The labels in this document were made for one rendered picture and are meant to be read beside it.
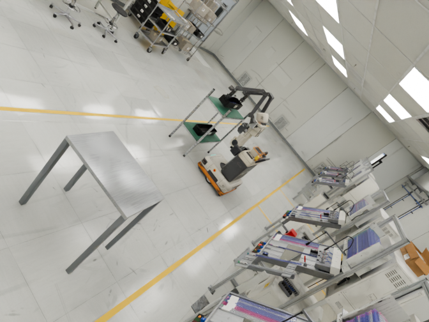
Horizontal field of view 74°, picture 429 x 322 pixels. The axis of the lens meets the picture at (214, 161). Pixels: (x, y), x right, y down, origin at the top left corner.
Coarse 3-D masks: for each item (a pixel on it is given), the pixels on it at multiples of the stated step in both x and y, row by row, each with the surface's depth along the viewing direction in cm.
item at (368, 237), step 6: (360, 234) 292; (366, 234) 279; (372, 234) 275; (348, 240) 300; (354, 240) 287; (360, 240) 276; (366, 240) 265; (372, 240) 258; (378, 240) 272; (348, 246) 285; (354, 246) 273; (360, 246) 263; (366, 246) 253; (348, 252) 270; (354, 252) 259; (348, 258) 257
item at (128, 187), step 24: (72, 144) 193; (96, 144) 209; (120, 144) 230; (48, 168) 206; (96, 168) 194; (120, 168) 211; (120, 192) 195; (144, 192) 213; (120, 216) 187; (144, 216) 234; (96, 240) 199; (72, 264) 213
